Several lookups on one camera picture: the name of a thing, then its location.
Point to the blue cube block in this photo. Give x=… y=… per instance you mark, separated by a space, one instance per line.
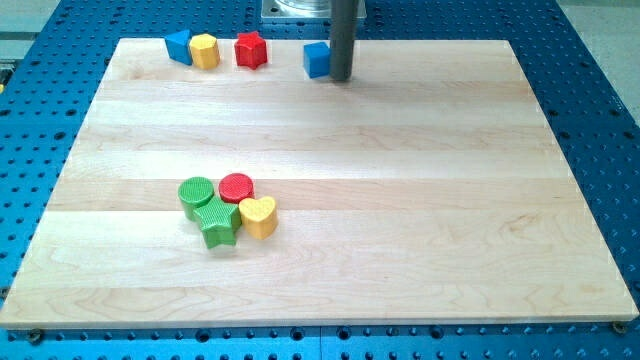
x=316 y=59

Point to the yellow heart block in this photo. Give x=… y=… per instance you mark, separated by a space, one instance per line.
x=259 y=216

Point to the red cylinder block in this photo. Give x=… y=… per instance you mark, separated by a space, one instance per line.
x=236 y=187

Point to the green star block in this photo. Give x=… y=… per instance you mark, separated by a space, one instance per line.
x=218 y=222

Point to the light wooden board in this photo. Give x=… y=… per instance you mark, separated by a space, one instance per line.
x=429 y=188

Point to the green cylinder block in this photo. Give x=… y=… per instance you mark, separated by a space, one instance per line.
x=194 y=193

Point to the red star block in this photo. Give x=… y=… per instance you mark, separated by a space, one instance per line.
x=250 y=50

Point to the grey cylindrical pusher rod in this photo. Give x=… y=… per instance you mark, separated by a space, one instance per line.
x=342 y=38

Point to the yellow hexagon block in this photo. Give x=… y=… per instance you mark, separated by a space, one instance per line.
x=204 y=51

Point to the blue triangle block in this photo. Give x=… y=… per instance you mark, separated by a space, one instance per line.
x=177 y=46

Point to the blue perforated metal base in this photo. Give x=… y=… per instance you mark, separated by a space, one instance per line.
x=51 y=90

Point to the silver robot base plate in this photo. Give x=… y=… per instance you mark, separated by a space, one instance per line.
x=295 y=9

